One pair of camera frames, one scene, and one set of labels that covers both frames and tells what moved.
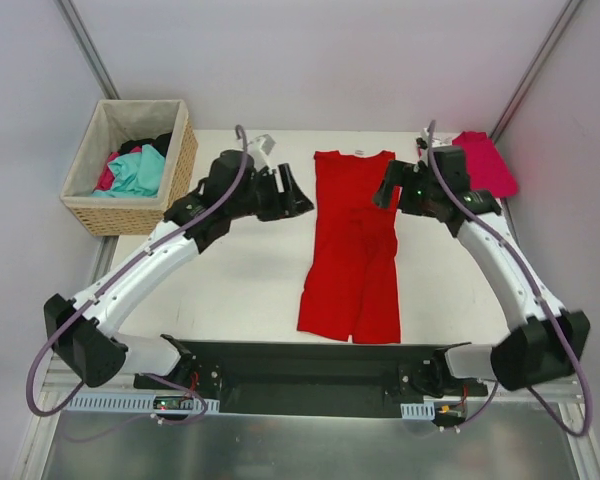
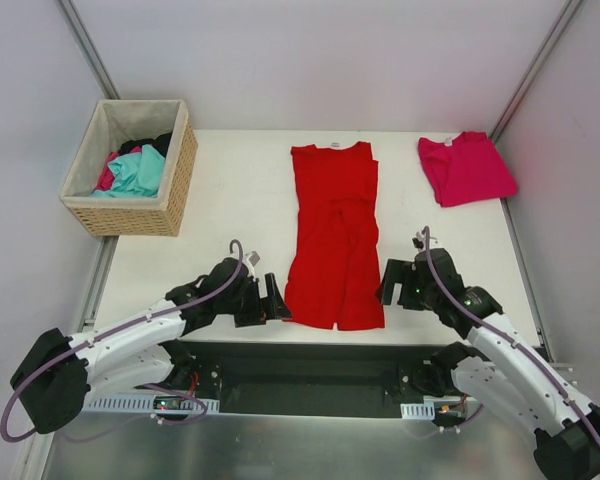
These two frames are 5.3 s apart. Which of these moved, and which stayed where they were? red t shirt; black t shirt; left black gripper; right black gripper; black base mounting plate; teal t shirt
Moved: left black gripper; right black gripper; red t shirt
Stayed: teal t shirt; black t shirt; black base mounting plate
